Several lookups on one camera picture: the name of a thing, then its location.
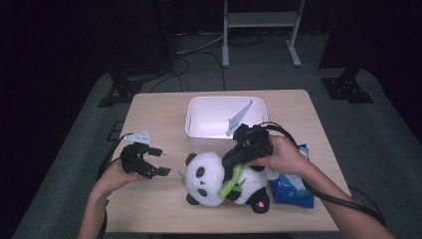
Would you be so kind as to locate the white metal stand frame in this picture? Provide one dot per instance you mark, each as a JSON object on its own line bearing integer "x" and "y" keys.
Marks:
{"x": 262, "y": 19}

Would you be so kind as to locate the black stand base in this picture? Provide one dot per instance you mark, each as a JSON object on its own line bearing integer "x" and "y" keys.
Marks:
{"x": 122, "y": 91}
{"x": 346, "y": 89}

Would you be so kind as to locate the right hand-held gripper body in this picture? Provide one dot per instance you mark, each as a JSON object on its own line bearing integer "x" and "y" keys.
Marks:
{"x": 257, "y": 142}

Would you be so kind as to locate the panda plush toy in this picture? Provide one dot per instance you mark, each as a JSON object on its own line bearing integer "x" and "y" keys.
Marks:
{"x": 212, "y": 166}

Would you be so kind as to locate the person's right hand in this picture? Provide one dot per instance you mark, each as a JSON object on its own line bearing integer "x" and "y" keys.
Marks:
{"x": 288, "y": 157}

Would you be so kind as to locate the person's left hand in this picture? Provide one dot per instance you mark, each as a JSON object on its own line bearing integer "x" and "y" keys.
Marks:
{"x": 114, "y": 177}

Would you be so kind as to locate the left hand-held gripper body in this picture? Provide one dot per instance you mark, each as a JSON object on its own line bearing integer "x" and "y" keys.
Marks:
{"x": 132, "y": 159}

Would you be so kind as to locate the blue wet wipes packet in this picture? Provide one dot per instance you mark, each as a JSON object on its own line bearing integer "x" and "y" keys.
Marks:
{"x": 292, "y": 199}

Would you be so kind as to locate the white plastic bin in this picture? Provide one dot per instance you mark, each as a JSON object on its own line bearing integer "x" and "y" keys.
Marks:
{"x": 209, "y": 116}

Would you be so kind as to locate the white wet wipe sheet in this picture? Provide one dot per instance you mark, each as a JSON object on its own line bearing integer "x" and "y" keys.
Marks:
{"x": 272, "y": 173}

